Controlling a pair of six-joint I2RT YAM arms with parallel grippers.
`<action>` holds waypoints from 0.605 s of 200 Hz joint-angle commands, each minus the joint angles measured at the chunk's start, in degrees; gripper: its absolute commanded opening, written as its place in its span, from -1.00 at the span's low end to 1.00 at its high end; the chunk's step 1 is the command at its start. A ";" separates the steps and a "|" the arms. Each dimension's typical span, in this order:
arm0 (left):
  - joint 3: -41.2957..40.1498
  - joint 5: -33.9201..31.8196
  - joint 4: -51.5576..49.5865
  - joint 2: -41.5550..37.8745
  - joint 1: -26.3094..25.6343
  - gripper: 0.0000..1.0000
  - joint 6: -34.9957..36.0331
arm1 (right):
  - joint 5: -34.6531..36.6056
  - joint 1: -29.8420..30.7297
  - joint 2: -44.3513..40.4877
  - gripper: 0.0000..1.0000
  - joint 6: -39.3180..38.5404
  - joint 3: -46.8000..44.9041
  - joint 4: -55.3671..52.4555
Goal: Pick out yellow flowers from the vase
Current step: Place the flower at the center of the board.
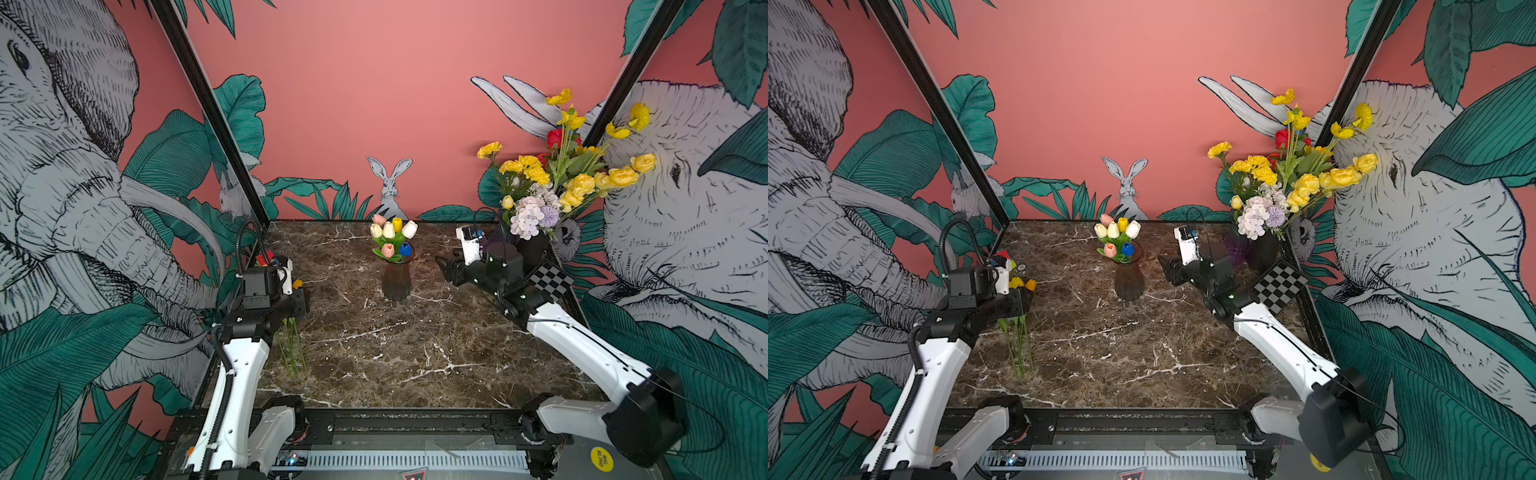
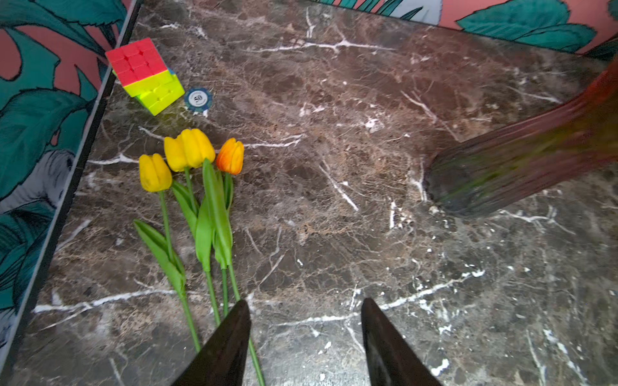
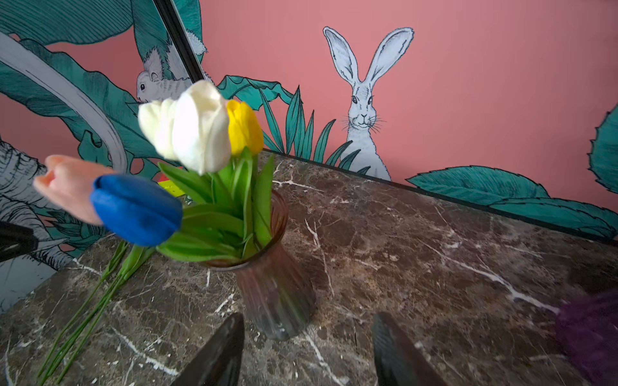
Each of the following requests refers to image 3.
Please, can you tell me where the orange yellow tulip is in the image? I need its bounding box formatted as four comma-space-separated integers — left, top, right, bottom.
52, 245, 158, 384

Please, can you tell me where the purple glass vase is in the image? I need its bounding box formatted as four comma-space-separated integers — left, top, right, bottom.
555, 290, 617, 385

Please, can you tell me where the pink tulip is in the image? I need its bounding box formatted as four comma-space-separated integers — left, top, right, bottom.
33, 154, 114, 226

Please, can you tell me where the white tulip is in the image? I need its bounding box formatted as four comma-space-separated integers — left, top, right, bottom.
172, 80, 231, 175

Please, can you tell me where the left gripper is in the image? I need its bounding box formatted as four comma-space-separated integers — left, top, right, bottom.
0, 221, 39, 262

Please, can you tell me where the brown ribbed glass vase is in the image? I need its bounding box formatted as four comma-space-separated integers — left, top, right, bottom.
202, 191, 316, 341

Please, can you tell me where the red yellow cube block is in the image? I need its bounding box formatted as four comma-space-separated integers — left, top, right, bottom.
158, 178, 186, 198

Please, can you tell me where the black left frame post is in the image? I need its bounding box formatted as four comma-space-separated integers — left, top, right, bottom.
154, 0, 205, 83

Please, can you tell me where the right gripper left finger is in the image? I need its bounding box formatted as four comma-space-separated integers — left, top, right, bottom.
171, 313, 245, 386

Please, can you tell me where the blue tulip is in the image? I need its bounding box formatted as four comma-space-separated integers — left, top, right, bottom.
90, 174, 183, 247

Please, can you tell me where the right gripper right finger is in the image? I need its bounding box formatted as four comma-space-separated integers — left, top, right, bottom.
372, 312, 447, 386

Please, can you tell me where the cream tulip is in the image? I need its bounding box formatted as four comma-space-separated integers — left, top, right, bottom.
138, 98, 178, 161

